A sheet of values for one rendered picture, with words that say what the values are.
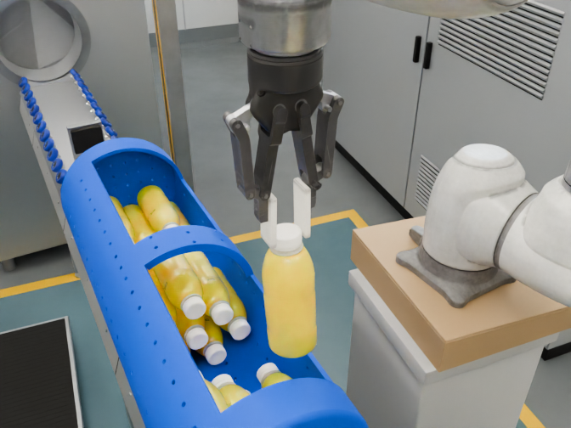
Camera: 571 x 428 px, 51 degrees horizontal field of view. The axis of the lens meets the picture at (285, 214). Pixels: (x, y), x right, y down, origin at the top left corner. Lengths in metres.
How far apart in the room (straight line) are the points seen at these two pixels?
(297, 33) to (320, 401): 0.48
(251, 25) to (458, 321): 0.75
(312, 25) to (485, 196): 0.62
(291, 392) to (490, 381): 0.63
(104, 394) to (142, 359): 1.53
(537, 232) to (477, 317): 0.22
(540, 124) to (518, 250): 1.29
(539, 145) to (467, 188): 1.27
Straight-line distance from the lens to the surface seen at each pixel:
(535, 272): 1.08
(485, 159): 1.11
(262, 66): 0.58
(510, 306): 1.23
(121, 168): 1.47
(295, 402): 0.80
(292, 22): 0.56
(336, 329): 2.63
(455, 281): 1.20
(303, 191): 0.68
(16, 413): 2.34
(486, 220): 1.10
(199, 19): 5.92
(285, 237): 0.70
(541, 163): 2.36
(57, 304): 2.92
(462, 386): 1.30
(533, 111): 2.35
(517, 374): 1.39
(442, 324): 1.14
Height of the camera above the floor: 1.87
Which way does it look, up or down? 34 degrees down
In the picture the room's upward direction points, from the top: straight up
